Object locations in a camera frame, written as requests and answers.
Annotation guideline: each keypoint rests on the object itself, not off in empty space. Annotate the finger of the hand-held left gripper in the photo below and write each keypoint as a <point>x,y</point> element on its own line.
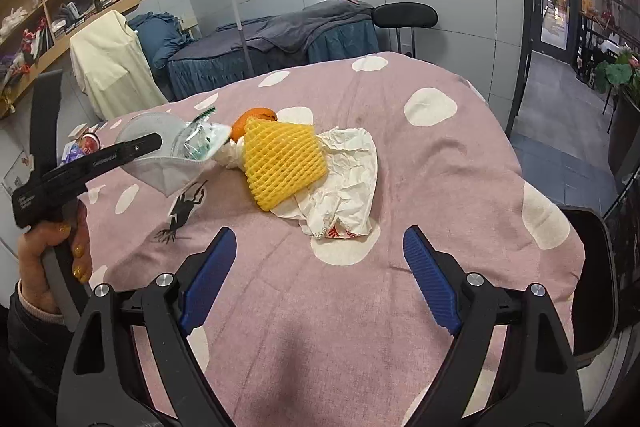
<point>140,146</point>

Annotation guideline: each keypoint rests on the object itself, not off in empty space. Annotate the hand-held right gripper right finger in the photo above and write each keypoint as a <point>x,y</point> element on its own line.
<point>432,282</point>

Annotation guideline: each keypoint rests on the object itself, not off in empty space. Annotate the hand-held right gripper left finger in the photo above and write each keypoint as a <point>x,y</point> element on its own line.
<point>210,277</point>

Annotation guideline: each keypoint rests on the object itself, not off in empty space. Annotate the grey face mask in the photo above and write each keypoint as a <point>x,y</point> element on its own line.
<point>160,172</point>

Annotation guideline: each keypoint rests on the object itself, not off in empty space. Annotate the green-printed plastic wrapper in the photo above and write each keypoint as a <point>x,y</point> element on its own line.
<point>202,147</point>

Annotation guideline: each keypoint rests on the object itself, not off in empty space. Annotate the orange fruit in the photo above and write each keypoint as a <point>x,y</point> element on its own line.
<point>252,119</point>

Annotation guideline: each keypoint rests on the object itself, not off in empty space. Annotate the white paper bag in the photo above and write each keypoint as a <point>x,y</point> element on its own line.
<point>350,187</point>

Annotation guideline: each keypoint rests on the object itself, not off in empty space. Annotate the yellow foam fruit net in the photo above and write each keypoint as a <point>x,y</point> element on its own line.
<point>285,162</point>

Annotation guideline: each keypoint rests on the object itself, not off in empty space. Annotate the black plastic trash bin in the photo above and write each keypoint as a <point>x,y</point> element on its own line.
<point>592,287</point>

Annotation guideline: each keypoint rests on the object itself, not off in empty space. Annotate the person's left forearm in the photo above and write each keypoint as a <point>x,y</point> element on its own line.
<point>30,347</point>

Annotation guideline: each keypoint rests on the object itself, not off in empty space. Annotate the person's left hand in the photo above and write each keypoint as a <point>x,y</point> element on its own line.
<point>32,257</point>

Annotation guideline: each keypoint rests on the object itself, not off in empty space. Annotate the purple plastic bag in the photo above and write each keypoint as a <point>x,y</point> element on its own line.
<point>72,153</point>

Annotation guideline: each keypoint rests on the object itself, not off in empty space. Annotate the black spidery scrap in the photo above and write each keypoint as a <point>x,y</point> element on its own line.
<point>177,214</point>

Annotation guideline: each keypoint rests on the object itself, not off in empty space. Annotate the cream cloth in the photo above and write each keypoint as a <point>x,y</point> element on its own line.
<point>115,62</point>

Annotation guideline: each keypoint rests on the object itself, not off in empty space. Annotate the blue skirted massage bed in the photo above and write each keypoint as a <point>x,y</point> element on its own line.
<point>210,77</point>

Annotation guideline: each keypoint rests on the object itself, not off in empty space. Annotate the blue bedding pile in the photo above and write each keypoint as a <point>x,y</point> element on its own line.
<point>160,37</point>

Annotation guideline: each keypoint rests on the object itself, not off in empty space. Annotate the pink polka dot blanket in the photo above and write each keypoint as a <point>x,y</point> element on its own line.
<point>400,147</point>

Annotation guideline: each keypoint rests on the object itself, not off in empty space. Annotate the grey blanket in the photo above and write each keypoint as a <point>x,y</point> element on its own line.
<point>300,27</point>

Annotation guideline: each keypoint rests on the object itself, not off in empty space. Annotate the dark planter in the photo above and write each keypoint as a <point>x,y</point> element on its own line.
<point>625,132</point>

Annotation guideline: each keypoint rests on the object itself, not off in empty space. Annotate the black stool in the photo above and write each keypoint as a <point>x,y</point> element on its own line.
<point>405,14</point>

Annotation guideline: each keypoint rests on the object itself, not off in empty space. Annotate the green leafy plant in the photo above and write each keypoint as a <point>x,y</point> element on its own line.
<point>617,72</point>

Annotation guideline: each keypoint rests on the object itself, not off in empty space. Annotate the black display rack with ornaments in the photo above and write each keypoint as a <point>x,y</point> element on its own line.
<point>605,22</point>

